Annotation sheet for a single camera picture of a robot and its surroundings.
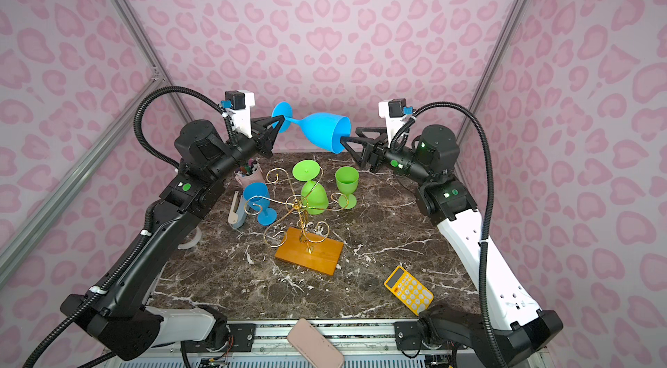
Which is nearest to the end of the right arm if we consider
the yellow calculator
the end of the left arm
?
the end of the left arm

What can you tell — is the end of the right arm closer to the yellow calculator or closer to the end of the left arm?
the end of the left arm

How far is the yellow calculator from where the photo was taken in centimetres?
80
